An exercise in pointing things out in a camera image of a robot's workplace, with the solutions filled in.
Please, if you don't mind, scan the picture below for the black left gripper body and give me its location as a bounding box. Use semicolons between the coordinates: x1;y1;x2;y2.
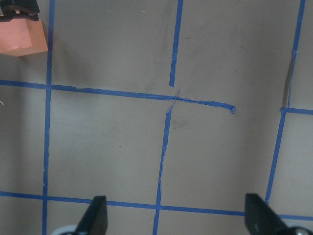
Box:
0;0;40;22

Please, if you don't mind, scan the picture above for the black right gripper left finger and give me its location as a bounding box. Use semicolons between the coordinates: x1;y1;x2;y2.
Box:
75;196;108;235

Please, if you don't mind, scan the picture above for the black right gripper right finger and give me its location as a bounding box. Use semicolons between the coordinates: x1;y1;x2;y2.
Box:
245;193;289;235

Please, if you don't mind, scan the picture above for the orange foam cube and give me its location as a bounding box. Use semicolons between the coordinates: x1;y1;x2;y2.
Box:
0;19;48;57

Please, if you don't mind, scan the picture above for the brown paper mat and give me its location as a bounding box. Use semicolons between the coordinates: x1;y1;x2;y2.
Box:
0;0;313;235

